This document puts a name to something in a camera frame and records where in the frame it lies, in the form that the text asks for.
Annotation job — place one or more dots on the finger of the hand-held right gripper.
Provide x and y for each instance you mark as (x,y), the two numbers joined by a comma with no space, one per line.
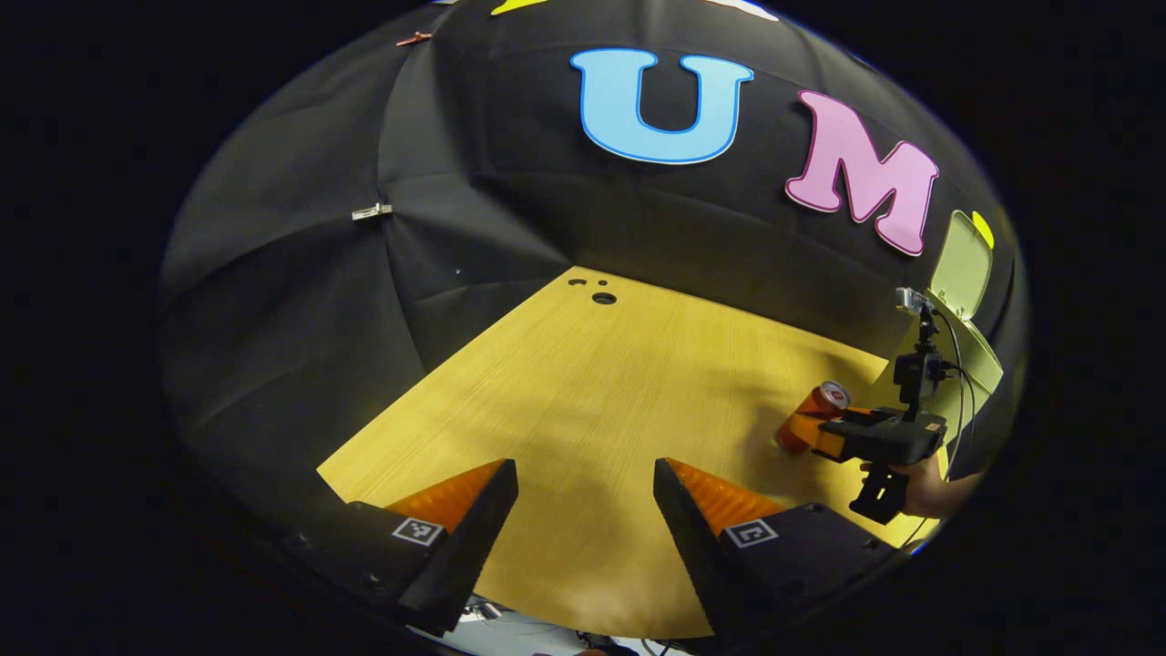
(806,430)

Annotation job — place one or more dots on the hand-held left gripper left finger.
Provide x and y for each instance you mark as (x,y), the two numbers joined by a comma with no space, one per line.
(474,547)

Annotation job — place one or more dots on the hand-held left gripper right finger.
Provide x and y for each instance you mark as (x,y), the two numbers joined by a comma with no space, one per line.
(697,556)

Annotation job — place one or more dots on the red pop can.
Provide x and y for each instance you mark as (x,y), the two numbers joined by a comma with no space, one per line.
(820,403)

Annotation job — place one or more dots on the green desktop garbage bin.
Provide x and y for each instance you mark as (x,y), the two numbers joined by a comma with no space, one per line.
(964,264)

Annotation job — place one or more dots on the wooden desktop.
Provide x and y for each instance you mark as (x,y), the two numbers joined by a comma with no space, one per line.
(601,410)

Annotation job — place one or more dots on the black backdrop cloth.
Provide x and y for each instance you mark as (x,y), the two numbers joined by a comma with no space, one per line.
(501,200)

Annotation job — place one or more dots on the silver cloth clip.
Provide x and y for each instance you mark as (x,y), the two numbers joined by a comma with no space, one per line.
(372,211)

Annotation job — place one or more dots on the copper cloth clip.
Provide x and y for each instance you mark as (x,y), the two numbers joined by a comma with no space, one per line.
(414,38)

